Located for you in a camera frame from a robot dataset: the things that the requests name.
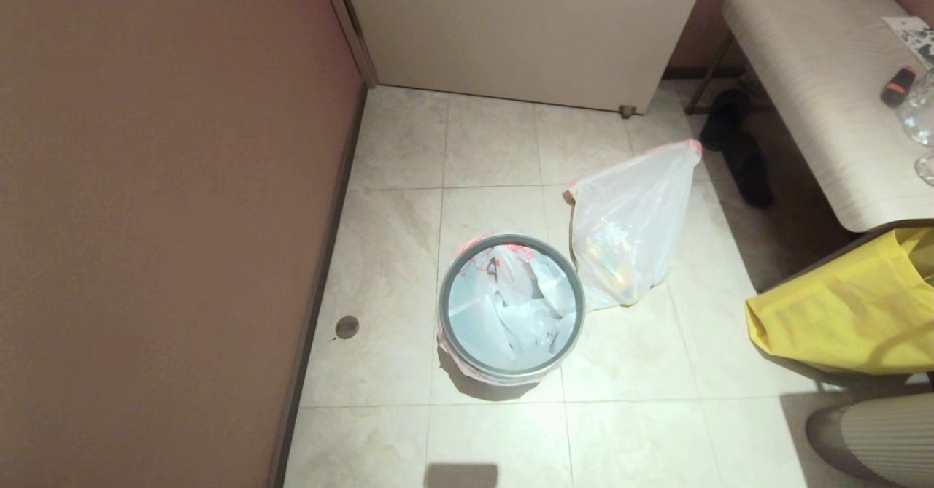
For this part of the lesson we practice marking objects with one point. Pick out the white red-printed bag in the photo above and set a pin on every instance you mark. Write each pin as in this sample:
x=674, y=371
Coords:
x=503, y=313

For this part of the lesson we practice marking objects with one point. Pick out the white trash bag with rubbish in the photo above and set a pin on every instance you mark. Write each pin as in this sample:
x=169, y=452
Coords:
x=635, y=218

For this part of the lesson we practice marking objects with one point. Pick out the yellow fabric bag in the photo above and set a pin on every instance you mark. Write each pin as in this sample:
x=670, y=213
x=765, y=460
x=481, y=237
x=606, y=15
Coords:
x=839, y=320

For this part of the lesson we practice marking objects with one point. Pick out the round metal floor drain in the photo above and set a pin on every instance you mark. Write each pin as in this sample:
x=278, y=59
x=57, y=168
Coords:
x=346, y=327

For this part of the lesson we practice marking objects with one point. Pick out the dark baseboard strip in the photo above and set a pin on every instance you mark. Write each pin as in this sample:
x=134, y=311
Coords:
x=320, y=284

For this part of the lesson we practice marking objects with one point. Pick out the small metal door stop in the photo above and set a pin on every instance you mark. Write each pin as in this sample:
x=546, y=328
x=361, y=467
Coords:
x=626, y=111

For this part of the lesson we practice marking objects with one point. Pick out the white door panel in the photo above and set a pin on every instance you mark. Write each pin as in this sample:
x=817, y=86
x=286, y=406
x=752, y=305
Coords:
x=525, y=28

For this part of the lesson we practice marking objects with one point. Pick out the black slipper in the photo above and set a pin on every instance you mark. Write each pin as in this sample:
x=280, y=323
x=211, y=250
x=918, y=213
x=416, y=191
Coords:
x=726, y=117
x=750, y=173

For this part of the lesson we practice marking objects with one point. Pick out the beige wood-grain bench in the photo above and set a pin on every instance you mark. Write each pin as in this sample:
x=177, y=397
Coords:
x=817, y=94

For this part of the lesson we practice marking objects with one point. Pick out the black remote with red button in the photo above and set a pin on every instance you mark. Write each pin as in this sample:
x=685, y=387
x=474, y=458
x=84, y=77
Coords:
x=899, y=87

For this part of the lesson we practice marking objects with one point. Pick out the clear drinking glass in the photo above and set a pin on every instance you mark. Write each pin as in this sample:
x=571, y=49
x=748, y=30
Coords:
x=921, y=116
x=927, y=169

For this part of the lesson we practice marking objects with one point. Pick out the printed paper card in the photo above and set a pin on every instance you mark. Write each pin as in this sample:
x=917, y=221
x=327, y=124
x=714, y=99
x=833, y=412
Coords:
x=912, y=34

